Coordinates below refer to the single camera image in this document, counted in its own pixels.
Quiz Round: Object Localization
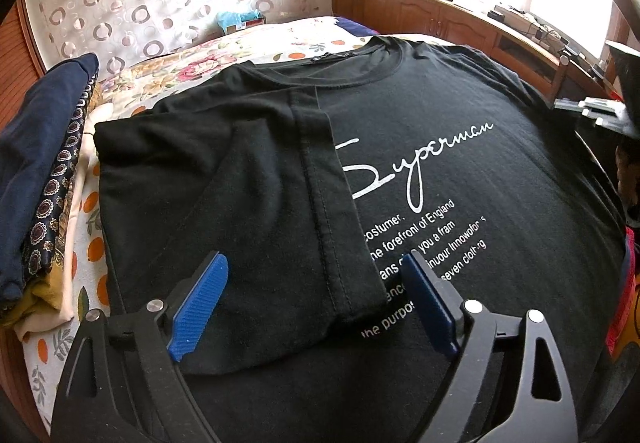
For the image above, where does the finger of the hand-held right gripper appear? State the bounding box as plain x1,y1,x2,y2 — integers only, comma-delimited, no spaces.
551,54,572,108

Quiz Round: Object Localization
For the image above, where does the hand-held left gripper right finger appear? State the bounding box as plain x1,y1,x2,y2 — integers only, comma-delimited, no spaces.
400,250,581,443

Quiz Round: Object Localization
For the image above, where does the black printed t-shirt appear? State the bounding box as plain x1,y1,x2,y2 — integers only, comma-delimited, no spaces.
92,36,631,443

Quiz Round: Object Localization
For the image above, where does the floral quilt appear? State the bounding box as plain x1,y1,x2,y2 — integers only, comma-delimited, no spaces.
100,16,381,94

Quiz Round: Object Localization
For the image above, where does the colourful cloth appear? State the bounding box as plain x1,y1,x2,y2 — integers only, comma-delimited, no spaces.
606,228,640,374

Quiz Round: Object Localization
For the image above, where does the orange fruit print bed sheet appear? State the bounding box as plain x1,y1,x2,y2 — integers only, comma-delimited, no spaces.
20,93,131,424

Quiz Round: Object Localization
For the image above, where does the dark paisley folded cloth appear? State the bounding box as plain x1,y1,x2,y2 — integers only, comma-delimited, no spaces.
20,73,103,284

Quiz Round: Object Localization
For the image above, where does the navy folded cloth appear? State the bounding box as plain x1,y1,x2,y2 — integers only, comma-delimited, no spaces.
0,52,101,301

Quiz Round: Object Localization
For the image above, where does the turquoise cloth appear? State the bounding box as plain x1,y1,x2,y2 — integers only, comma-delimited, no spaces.
217,9,266,31

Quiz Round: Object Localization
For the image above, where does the grey electronic device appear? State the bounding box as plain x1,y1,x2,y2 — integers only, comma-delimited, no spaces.
487,3,546,36

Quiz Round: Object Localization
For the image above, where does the blue blanket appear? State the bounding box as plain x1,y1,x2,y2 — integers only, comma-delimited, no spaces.
345,18,386,39

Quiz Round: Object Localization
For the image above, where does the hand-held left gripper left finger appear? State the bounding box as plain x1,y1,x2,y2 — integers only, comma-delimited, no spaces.
50,250,231,443

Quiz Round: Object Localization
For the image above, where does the yellow folded cloth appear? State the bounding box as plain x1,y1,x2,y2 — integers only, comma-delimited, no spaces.
0,268,66,329

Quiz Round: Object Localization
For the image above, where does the wooden cabinet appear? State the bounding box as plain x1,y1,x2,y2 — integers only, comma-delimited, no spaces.
330,0,621,99

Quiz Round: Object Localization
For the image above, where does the wooden headboard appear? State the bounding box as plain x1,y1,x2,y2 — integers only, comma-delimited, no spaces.
0,0,51,134

